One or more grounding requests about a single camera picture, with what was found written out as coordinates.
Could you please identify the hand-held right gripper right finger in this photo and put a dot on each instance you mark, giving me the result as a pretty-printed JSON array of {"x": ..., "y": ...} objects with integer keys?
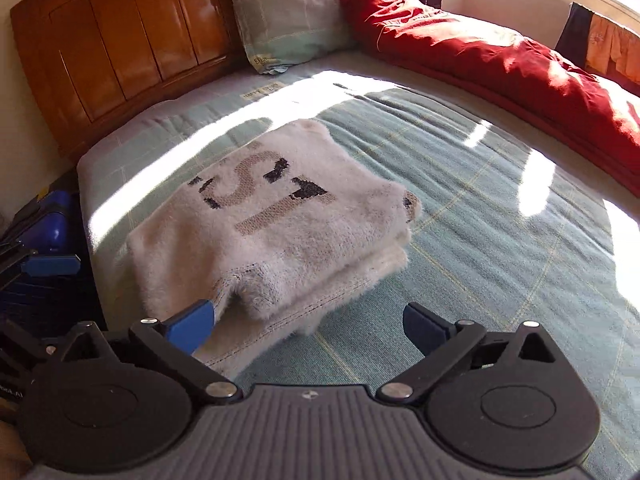
[{"x": 422, "y": 327}]

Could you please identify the white sheet label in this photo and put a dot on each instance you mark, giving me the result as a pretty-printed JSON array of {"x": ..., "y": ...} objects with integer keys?
[{"x": 261, "y": 91}]

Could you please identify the dark brown hanging cloth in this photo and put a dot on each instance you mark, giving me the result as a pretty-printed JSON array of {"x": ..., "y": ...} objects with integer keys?
[{"x": 572, "y": 35}]

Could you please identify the green plaid pillow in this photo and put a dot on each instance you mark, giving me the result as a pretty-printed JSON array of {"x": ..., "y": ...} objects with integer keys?
[{"x": 290, "y": 15}]

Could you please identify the red duvet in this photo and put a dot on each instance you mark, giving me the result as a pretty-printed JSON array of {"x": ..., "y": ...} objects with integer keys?
[{"x": 500, "y": 55}]

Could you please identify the blue glossy plastic object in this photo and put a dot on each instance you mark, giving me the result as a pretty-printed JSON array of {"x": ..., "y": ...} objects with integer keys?
[{"x": 50, "y": 225}]

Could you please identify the wooden headboard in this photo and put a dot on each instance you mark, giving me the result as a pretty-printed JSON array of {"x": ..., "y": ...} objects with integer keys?
[{"x": 125, "y": 45}]

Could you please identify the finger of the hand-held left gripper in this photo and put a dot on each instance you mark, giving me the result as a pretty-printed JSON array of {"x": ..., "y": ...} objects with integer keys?
[
  {"x": 50, "y": 265},
  {"x": 25, "y": 340}
]

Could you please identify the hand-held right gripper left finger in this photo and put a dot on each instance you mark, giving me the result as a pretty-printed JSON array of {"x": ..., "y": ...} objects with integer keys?
[{"x": 192, "y": 325}]

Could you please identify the orange hanging clothes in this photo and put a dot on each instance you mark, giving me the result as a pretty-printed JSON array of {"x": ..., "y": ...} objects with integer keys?
[{"x": 612, "y": 47}]

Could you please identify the person's dark knit top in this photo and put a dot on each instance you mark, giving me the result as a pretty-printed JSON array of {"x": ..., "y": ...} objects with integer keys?
[{"x": 50, "y": 300}]

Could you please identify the white fluffy sweater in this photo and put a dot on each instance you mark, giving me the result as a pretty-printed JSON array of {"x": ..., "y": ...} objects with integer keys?
[{"x": 280, "y": 220}]

